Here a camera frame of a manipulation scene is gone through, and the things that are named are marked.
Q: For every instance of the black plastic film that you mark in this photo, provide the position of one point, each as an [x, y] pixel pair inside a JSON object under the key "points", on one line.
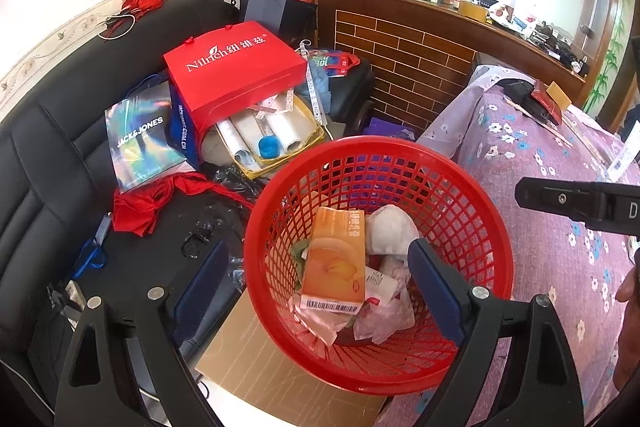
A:
{"points": [[220, 192]]}

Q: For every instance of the yellow box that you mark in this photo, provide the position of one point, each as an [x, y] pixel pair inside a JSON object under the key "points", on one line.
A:
{"points": [[561, 94]]}

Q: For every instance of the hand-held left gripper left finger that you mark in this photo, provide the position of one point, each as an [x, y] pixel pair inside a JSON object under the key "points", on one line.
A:
{"points": [[200, 287]]}

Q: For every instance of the black leather armchair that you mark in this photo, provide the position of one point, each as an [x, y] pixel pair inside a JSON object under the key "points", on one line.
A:
{"points": [[352, 97]]}

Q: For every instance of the colourful plastic bag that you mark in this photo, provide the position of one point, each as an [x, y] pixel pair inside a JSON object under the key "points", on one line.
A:
{"points": [[335, 62]]}

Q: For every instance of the orange cardboard box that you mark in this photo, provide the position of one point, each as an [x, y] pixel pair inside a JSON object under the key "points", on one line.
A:
{"points": [[332, 257]]}

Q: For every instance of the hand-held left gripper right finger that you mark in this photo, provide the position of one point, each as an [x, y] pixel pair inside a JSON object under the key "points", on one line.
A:
{"points": [[435, 287]]}

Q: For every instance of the person's right hand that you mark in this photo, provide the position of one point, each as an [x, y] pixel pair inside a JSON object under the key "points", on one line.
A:
{"points": [[629, 292]]}

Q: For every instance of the purple bag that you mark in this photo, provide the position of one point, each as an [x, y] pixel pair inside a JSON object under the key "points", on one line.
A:
{"points": [[392, 129]]}

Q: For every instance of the crumpled white tissue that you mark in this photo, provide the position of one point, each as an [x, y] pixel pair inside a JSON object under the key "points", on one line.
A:
{"points": [[390, 227]]}

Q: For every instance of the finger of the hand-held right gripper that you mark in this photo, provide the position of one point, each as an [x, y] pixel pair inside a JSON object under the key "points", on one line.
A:
{"points": [[560, 199]]}

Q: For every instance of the black flat case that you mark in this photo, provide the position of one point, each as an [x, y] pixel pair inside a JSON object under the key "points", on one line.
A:
{"points": [[520, 94]]}

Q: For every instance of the green wrapper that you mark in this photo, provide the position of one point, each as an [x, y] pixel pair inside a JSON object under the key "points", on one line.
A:
{"points": [[301, 257]]}

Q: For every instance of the red plastic basket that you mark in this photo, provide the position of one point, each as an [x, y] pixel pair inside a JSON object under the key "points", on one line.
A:
{"points": [[325, 367]]}

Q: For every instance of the yellow carton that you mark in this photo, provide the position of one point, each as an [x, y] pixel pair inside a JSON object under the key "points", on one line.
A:
{"points": [[472, 11]]}

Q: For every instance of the holographic paper bag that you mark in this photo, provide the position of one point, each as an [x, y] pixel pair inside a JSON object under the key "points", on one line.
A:
{"points": [[145, 137]]}

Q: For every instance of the blue bottle cap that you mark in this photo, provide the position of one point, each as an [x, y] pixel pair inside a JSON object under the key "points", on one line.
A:
{"points": [[269, 147]]}

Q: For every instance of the white measuring strip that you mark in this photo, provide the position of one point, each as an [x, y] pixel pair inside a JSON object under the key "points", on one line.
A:
{"points": [[311, 82]]}

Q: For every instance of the small white card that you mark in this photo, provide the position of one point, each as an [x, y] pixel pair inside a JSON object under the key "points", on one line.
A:
{"points": [[381, 287]]}

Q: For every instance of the clear plastic strip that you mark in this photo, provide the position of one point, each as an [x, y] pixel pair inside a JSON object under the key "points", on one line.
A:
{"points": [[625, 157]]}

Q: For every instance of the red gift bag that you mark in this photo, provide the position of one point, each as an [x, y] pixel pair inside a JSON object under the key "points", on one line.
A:
{"points": [[235, 77]]}

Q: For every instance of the wooden stick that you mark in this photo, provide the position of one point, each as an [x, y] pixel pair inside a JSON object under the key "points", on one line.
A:
{"points": [[545, 127]]}

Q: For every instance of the purple floral blanket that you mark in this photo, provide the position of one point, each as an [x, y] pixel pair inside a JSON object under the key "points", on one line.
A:
{"points": [[550, 267]]}

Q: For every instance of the red packet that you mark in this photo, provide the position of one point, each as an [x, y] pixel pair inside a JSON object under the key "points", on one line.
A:
{"points": [[547, 104]]}

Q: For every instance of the wooden counter with brick front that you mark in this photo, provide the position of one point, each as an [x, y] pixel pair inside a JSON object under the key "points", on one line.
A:
{"points": [[400, 47]]}

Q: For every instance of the gold cardboard box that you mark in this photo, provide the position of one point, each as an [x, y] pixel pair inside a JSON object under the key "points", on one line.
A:
{"points": [[310, 132]]}

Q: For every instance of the red cloth with tassels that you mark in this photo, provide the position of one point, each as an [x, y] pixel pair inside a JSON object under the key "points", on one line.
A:
{"points": [[145, 1]]}

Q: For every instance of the brown cardboard sheet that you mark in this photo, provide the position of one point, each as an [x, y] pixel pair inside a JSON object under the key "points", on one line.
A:
{"points": [[260, 382]]}

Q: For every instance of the dark blue paper bag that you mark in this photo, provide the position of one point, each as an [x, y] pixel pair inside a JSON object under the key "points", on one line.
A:
{"points": [[275, 17]]}

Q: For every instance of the black leather sofa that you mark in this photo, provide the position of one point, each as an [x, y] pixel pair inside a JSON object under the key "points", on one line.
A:
{"points": [[50, 147]]}

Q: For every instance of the light blue cloth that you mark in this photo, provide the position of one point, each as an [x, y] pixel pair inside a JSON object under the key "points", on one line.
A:
{"points": [[322, 87]]}

